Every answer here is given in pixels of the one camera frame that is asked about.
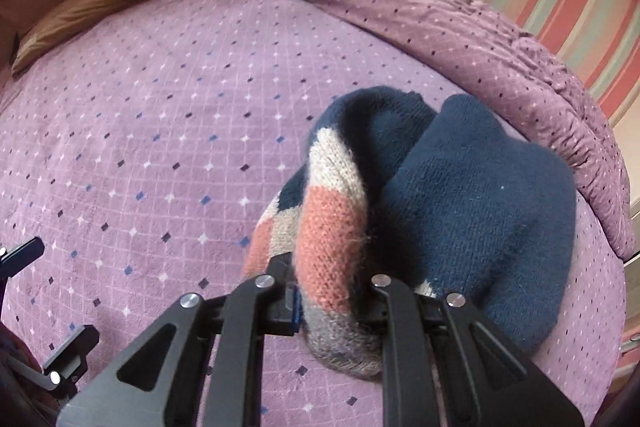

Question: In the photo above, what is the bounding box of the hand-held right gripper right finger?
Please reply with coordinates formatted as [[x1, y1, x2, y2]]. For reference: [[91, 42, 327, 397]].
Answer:
[[370, 274, 586, 427]]

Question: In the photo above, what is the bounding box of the navy patterned knit sweater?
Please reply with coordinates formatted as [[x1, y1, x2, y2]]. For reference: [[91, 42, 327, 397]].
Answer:
[[243, 87, 578, 380]]

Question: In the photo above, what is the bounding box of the brown pillow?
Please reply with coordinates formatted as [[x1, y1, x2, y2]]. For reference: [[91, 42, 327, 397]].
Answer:
[[11, 0, 201, 75]]

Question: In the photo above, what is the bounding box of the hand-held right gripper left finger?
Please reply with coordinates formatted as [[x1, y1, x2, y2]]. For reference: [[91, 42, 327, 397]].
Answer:
[[55, 257, 302, 427]]

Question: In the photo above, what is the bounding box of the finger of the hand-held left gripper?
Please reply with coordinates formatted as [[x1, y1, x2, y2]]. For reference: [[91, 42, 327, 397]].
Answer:
[[40, 324, 101, 400], [0, 237, 46, 280]]

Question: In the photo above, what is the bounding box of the purple dotted bed sheet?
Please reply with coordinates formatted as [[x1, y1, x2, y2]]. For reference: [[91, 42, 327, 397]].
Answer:
[[0, 0, 628, 427]]

